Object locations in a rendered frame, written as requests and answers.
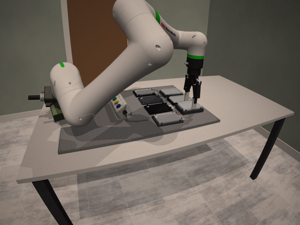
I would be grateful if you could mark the grey push-button control panel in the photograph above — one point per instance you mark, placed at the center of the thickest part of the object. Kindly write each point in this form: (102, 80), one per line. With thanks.
(121, 109)

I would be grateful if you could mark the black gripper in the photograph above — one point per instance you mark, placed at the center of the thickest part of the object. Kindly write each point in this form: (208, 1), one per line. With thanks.
(191, 79)

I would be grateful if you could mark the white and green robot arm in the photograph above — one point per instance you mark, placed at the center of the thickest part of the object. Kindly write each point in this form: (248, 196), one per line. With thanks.
(151, 42)

